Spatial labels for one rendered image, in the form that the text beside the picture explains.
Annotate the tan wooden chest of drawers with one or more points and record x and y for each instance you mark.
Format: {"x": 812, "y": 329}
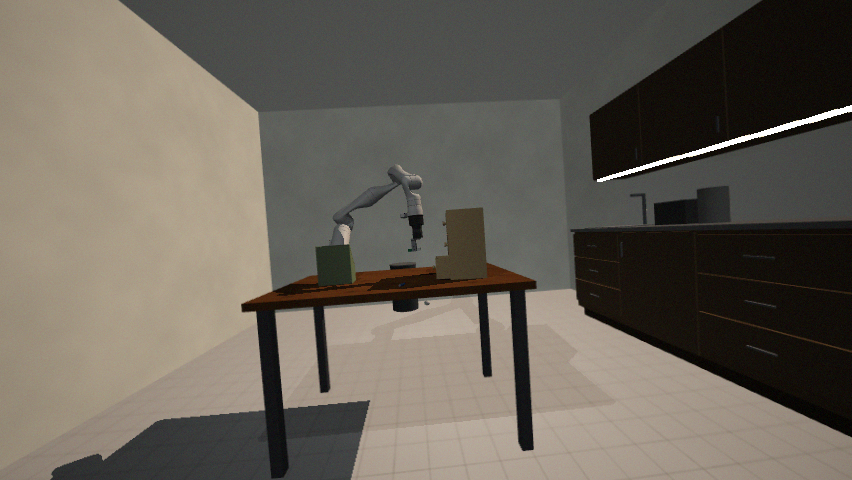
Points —
{"x": 466, "y": 242}

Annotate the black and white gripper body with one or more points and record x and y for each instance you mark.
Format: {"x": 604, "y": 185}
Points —
{"x": 415, "y": 216}

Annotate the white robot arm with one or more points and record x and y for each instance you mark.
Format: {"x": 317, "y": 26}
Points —
{"x": 341, "y": 234}

